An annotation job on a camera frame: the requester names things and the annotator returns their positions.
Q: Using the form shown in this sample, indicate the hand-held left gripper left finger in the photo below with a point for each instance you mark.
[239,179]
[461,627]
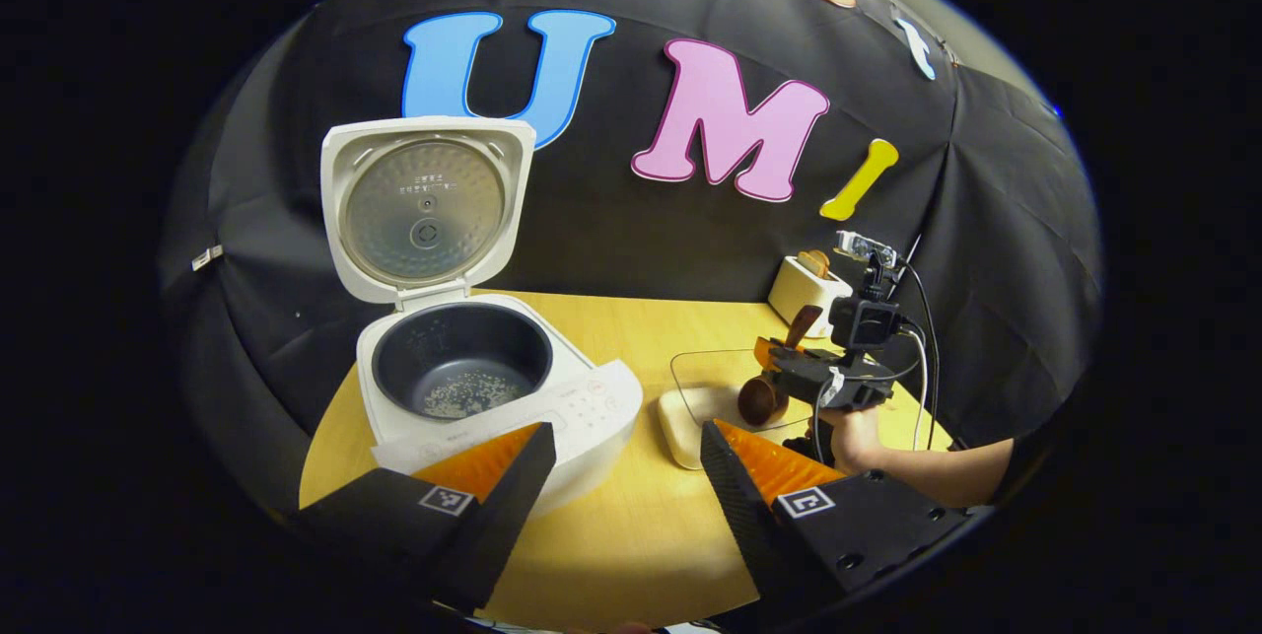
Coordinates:
[503,516]

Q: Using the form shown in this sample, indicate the small silver clip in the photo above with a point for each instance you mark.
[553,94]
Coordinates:
[207,257]

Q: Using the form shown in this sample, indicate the white rice cooker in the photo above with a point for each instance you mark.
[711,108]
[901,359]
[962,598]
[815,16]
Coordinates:
[582,407]

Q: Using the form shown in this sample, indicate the clear plastic container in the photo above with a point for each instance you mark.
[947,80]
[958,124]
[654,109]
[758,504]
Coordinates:
[690,368]

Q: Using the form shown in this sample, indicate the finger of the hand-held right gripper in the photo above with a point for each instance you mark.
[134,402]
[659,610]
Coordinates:
[767,354]

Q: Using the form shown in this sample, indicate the toasted bread slice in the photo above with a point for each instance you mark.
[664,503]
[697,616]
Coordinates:
[814,264]

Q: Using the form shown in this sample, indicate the black backdrop cloth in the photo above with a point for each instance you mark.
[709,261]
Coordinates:
[641,240]

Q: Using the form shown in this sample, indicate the white toaster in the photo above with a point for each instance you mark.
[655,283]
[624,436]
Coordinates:
[794,304]

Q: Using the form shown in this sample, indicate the white rice grains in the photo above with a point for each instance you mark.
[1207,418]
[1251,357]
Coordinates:
[468,397]

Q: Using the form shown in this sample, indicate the brown wooden spoon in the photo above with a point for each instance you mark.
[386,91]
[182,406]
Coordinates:
[761,402]

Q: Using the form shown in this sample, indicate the white rice heap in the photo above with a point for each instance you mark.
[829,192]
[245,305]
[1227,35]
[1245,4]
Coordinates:
[690,427]

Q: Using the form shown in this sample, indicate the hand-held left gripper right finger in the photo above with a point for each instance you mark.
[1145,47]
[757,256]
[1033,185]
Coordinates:
[749,526]

